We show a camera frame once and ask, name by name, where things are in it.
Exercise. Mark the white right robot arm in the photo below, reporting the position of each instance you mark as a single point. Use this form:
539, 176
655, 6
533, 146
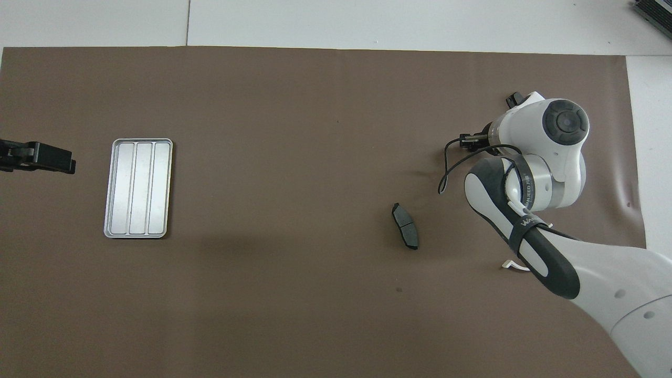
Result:
619, 294

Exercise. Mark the silver metal tray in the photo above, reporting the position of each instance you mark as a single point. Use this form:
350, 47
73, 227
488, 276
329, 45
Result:
137, 189

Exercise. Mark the brown table mat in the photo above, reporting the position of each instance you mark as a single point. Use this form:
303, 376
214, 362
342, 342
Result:
315, 105

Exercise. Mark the dark grey brake pad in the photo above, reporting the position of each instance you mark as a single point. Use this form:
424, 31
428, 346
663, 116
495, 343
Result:
405, 227

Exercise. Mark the dark ribbed object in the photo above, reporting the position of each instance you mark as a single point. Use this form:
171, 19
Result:
653, 13

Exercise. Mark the white curved plastic bracket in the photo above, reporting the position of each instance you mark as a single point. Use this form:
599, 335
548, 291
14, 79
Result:
508, 263

